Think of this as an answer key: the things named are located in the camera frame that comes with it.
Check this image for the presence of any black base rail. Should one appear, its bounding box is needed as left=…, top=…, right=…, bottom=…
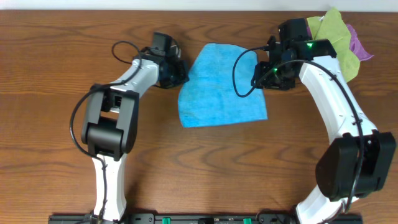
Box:
left=48, top=213, right=363, bottom=224

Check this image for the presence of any green microfiber cloth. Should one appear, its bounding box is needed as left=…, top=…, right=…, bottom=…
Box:
left=307, top=7, right=360, bottom=82

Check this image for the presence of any purple microfiber cloth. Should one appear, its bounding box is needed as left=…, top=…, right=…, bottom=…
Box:
left=306, top=24, right=374, bottom=62

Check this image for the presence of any blue microfiber cloth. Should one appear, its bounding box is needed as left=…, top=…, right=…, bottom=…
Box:
left=178, top=43, right=268, bottom=128

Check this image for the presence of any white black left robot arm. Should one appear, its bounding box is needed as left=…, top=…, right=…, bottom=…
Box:
left=81, top=56, right=188, bottom=223

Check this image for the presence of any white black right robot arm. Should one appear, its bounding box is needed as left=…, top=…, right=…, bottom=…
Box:
left=251, top=37, right=396, bottom=223

